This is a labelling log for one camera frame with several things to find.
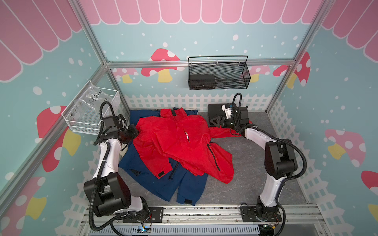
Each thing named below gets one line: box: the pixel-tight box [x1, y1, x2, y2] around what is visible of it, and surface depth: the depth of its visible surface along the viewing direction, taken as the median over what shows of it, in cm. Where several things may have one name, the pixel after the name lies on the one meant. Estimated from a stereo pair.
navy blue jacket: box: [118, 109, 208, 207], surface depth 87 cm
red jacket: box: [132, 107, 242, 184], surface depth 88 cm
